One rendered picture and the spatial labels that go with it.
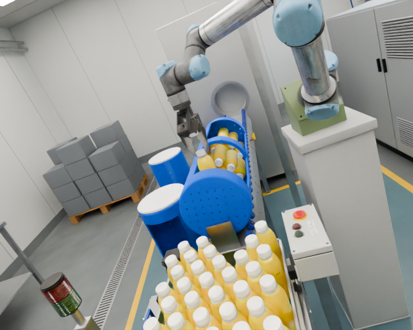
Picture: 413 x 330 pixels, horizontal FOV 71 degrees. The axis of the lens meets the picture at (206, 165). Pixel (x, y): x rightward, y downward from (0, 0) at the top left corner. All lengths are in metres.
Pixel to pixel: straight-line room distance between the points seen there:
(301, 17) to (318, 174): 0.73
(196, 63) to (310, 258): 0.67
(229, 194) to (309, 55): 0.53
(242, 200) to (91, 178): 3.81
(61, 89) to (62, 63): 0.51
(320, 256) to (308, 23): 0.58
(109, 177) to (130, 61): 2.59
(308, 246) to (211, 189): 0.43
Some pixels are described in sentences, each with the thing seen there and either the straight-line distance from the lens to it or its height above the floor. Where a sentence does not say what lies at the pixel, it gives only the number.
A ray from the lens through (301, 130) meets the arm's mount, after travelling 1.34.
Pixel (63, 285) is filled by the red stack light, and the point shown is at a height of 1.24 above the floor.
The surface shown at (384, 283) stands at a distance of 1.83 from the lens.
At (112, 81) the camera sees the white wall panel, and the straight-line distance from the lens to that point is 6.38.
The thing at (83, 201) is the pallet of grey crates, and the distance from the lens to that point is 4.97.
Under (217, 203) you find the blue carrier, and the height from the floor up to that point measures 1.11.
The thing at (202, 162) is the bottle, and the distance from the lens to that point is 1.13.
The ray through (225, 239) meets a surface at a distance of 1.15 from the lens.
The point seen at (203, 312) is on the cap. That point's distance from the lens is 0.79.
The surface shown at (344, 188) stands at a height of 0.88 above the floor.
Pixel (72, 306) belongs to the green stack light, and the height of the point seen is 1.18.
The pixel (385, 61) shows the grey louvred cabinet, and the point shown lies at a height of 0.98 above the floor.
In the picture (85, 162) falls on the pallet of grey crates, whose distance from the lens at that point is 4.65.
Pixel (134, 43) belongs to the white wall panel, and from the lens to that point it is 6.22.
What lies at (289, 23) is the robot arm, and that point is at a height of 1.61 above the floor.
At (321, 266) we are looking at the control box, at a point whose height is 1.04.
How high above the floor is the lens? 1.63
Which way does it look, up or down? 20 degrees down
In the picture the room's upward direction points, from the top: 23 degrees counter-clockwise
